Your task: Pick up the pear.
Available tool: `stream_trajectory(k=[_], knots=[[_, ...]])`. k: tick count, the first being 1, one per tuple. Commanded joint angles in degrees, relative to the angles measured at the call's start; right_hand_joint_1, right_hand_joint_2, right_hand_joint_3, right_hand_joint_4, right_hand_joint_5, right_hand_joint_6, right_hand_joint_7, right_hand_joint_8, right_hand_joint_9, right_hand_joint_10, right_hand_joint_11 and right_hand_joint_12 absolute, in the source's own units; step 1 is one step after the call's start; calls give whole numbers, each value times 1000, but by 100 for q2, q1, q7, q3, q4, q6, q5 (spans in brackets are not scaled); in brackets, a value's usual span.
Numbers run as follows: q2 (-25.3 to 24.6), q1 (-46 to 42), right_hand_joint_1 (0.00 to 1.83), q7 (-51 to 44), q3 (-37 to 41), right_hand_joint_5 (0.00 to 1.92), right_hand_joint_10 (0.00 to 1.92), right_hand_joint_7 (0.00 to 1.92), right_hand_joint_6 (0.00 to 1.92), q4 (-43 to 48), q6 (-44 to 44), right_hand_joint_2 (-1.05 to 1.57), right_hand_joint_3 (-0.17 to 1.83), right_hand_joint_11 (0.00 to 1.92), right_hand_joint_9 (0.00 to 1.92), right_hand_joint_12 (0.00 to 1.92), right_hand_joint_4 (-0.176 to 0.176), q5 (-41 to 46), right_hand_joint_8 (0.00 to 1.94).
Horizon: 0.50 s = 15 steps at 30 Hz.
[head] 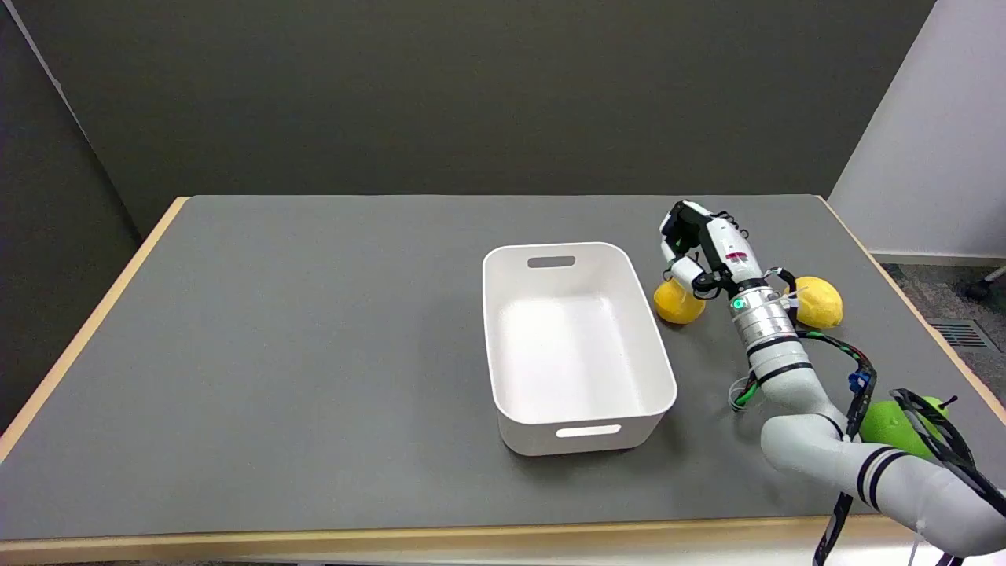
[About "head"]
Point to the green apple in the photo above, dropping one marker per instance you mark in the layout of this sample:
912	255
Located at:
884	424

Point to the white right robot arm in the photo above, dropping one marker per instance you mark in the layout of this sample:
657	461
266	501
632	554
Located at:
809	393

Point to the black chair caster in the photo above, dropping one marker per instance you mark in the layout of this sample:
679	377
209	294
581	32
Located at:
981	288

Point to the floor vent grille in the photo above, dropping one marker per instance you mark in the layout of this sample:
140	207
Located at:
957	333

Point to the yellow lemon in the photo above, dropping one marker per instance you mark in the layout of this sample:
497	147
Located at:
822	303

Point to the white plastic bin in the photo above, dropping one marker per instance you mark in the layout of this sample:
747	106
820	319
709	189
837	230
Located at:
578	346

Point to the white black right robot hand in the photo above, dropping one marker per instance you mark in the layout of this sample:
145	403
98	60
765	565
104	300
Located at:
727	251

